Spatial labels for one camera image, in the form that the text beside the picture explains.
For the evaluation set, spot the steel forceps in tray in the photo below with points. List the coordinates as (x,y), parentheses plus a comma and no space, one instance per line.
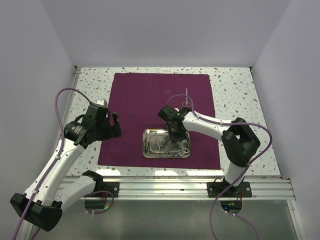
(159,142)

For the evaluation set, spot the aluminium front rail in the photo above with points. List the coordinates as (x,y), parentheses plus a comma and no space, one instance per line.
(198,188)

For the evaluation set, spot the steel scissors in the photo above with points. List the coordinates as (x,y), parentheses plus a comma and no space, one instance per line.
(179,150)
(186,102)

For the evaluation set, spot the purple cloth wrap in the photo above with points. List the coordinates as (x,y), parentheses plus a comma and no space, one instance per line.
(137,98)

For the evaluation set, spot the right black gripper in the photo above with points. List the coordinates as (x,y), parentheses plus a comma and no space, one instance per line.
(181,137)

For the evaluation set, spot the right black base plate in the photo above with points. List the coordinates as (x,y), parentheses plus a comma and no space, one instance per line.
(218,187)

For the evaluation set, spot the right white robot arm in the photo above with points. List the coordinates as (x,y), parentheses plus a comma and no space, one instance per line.
(239,140)

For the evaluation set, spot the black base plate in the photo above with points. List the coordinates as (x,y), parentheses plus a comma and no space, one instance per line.
(110,186)
(218,187)

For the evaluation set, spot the steel tweezers in tray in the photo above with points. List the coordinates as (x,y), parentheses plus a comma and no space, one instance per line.
(166,146)

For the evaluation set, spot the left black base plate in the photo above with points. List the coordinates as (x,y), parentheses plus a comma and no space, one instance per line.
(110,186)

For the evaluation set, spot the steel instrument tray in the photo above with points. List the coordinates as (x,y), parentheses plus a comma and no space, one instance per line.
(150,148)

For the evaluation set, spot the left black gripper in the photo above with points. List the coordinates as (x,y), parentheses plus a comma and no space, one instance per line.
(113,130)

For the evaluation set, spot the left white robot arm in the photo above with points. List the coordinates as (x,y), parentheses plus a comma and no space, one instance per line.
(42,204)

